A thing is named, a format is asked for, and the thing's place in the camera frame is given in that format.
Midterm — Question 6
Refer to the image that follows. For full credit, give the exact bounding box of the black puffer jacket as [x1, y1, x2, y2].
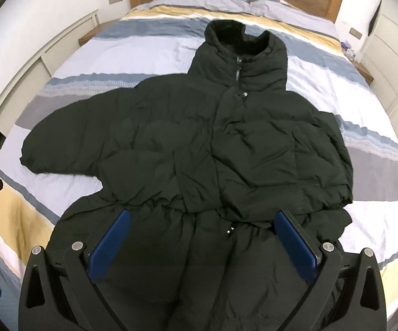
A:
[20, 20, 353, 330]

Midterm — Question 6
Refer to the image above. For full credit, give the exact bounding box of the striped duvet cover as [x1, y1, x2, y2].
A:
[0, 2, 398, 330]

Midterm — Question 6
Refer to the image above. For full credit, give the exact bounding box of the white low cabinet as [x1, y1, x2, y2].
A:
[0, 11, 99, 150]

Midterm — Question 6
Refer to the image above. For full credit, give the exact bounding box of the left wooden nightstand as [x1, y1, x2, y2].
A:
[78, 20, 118, 46]

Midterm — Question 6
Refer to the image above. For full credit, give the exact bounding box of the wooden nightstand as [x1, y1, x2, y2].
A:
[78, 20, 118, 46]
[351, 61, 374, 86]

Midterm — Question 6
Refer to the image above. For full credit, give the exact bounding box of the right wooden nightstand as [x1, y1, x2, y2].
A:
[351, 61, 374, 86]

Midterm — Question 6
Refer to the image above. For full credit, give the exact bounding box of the right striped pillow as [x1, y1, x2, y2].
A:
[248, 0, 334, 25]

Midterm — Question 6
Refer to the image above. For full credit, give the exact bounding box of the right wall switch plate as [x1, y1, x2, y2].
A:
[349, 28, 363, 40]

